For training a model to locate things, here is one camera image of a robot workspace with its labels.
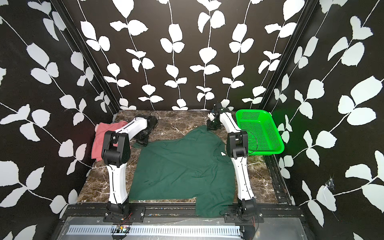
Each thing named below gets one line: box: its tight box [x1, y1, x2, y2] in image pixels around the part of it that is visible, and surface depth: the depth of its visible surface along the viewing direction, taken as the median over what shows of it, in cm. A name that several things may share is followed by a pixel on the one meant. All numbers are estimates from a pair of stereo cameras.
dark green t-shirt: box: [129, 125, 236, 218], surface depth 89 cm
